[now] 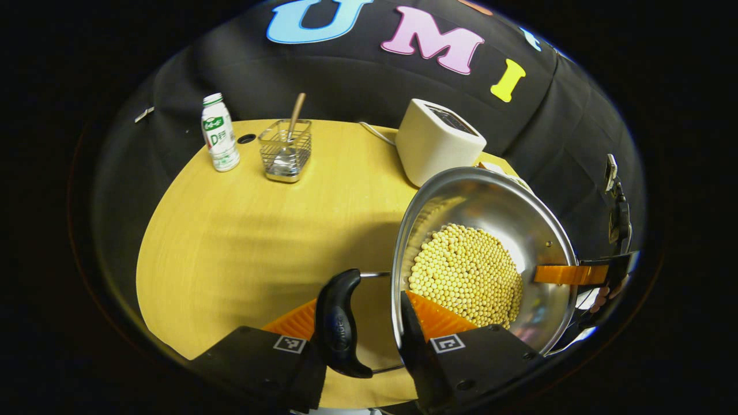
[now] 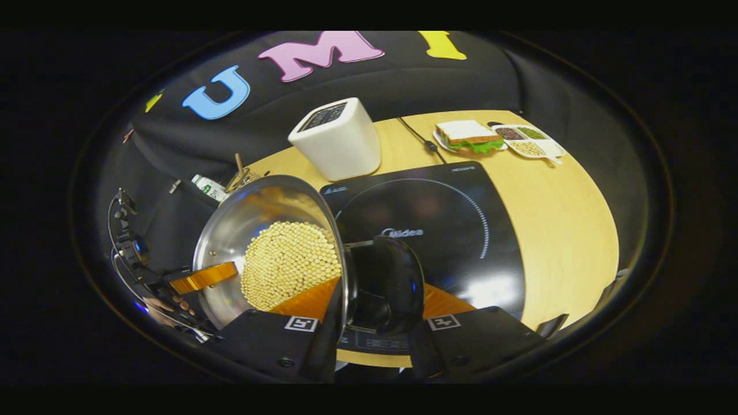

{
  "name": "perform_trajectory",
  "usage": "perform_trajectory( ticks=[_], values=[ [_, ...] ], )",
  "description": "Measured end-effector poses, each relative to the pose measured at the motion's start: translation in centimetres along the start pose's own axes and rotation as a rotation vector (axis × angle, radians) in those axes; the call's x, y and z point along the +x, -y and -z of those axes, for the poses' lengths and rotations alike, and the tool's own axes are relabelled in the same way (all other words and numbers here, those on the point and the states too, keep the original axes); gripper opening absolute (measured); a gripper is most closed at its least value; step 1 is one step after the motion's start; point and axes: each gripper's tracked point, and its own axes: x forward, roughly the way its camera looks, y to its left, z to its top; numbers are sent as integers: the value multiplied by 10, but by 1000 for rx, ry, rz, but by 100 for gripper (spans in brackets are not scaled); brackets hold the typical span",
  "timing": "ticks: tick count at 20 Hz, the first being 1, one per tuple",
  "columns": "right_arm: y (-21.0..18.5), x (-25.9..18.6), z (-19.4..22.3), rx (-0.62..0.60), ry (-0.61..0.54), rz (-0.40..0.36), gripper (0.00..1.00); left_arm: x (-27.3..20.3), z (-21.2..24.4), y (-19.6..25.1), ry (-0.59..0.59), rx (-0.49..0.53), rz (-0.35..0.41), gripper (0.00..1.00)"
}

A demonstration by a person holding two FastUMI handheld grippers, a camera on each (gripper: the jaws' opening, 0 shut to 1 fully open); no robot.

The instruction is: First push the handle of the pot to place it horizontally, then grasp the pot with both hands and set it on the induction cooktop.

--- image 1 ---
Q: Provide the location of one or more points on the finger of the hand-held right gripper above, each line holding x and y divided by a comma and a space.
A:
568, 274

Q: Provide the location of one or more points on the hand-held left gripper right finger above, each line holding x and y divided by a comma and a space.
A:
418, 357

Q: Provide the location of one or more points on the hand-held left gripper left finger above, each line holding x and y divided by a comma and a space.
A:
248, 363

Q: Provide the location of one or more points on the pile of yellow soybeans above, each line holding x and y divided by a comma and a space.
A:
467, 271

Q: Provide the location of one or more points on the sandwich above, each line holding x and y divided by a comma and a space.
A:
493, 167

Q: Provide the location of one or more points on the white toaster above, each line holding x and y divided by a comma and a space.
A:
432, 150

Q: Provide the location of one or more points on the white drink bottle green label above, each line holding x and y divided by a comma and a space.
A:
221, 138

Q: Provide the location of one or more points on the metal clip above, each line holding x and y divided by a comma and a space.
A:
144, 114

